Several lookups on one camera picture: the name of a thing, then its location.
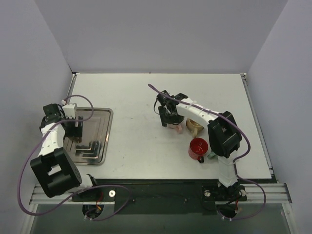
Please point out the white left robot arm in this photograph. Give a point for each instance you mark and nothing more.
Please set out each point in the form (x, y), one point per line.
(53, 168)

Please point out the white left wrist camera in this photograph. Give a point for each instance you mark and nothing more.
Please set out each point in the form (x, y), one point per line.
(70, 110)

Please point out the cream mug with blue drips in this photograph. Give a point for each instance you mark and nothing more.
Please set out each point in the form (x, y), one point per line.
(193, 127)

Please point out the teal green mug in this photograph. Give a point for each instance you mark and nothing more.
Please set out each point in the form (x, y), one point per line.
(211, 155)

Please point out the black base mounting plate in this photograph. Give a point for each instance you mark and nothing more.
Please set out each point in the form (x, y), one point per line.
(163, 196)

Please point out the red mug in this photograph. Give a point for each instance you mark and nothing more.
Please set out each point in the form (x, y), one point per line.
(198, 148)

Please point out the stainless steel tray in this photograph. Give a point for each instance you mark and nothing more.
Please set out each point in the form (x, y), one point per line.
(95, 136)

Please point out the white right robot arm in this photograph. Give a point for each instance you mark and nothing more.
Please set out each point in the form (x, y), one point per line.
(224, 135)

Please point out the pink mug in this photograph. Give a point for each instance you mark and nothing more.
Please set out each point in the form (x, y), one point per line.
(177, 127)

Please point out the aluminium table edge rail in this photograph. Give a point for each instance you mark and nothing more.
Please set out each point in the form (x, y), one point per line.
(272, 190)

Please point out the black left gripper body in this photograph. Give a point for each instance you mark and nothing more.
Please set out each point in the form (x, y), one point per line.
(76, 131)

